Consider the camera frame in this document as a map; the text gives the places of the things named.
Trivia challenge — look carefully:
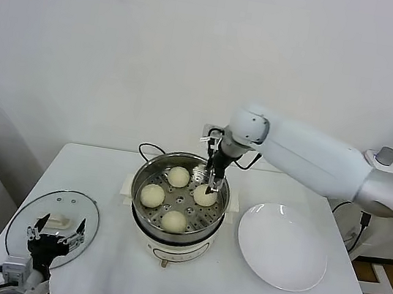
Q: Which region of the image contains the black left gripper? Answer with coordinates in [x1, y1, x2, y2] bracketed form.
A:
[21, 209, 89, 274]

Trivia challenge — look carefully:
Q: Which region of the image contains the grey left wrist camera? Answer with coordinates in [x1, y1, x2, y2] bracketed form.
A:
[0, 254, 34, 287]

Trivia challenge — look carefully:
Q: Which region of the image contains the perforated steel steamer basket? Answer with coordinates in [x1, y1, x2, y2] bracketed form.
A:
[124, 145, 235, 243]

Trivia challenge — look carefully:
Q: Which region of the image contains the large white plate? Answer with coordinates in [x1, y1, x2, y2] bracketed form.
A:
[229, 197, 335, 294]

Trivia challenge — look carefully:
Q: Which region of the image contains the round glass pot lid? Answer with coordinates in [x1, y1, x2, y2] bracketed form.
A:
[1, 182, 104, 279]

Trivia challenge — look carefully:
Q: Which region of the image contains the grey cylindrical speaker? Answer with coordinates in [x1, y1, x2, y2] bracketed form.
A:
[374, 145, 393, 168]

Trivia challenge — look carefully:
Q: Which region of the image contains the black pot power cord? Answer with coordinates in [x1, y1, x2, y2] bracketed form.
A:
[136, 141, 168, 167]

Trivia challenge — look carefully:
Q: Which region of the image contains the white steamed baozi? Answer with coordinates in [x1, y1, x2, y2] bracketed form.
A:
[165, 165, 192, 190]
[192, 182, 220, 209]
[159, 208, 189, 236]
[138, 182, 167, 210]

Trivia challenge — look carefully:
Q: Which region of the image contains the white side desk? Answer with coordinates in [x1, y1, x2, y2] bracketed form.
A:
[343, 148, 393, 294]

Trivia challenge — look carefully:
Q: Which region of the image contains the cream electric cooking pot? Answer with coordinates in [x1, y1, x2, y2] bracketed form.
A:
[111, 173, 242, 278]

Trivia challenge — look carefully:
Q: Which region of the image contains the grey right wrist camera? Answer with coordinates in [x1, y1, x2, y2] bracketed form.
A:
[199, 123, 227, 146]

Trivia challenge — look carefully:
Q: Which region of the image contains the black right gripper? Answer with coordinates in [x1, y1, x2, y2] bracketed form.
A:
[203, 145, 238, 198]

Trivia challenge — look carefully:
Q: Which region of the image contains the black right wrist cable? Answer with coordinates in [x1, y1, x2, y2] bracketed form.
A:
[232, 148, 261, 173]

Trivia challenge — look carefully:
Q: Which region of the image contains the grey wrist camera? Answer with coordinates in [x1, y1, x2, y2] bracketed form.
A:
[0, 254, 34, 287]
[199, 123, 227, 146]

